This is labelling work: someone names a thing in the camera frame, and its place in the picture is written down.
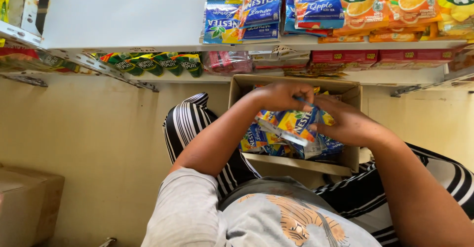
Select white metal shelf board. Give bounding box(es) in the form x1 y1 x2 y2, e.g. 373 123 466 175
40 0 474 53

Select side shelf with packets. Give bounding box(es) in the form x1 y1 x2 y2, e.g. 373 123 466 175
0 0 81 74

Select pink packets in clear wrap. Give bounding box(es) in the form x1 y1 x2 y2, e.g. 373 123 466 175
203 50 254 74

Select stack of blue red packets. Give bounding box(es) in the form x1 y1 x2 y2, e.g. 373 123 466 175
283 0 346 38

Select stack of yellow juice packets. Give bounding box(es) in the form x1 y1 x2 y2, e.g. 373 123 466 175
420 0 474 43

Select row of green sauce sachets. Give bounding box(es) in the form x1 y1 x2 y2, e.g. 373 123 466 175
97 52 204 78

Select open brown cardboard box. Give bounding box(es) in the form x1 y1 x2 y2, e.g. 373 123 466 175
228 74 363 177

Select pile of blue drink packets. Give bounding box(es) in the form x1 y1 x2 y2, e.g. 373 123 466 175
239 85 345 161

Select lower white shelf board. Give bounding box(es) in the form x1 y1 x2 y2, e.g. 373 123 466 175
122 66 447 86

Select stack of orange juice packets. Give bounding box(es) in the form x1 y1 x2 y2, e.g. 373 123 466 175
318 0 443 44

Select black white striped trousers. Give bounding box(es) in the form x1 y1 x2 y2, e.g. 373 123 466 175
162 92 474 247

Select closed brown cardboard box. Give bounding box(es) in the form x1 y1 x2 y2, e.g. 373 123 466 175
0 163 66 247

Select stack of blue lemon packets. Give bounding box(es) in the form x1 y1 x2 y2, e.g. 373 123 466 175
201 0 285 45

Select red carton box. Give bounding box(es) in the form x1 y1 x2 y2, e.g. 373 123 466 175
372 49 455 70
310 50 379 70

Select blue yellow drink powder packet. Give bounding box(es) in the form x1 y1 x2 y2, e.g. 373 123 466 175
255 96 337 148

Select person's left hand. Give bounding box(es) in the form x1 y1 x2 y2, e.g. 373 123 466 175
258 82 316 113

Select person's right hand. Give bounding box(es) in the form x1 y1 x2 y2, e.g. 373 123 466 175
309 95 389 148

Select grey printed t-shirt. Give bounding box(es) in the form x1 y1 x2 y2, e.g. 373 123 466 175
141 167 383 247

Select grey metal shelf bracket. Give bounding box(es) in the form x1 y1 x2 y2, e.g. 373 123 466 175
390 66 474 98
50 49 160 93

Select stack of white flat boxes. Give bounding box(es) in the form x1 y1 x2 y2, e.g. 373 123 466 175
249 45 311 71

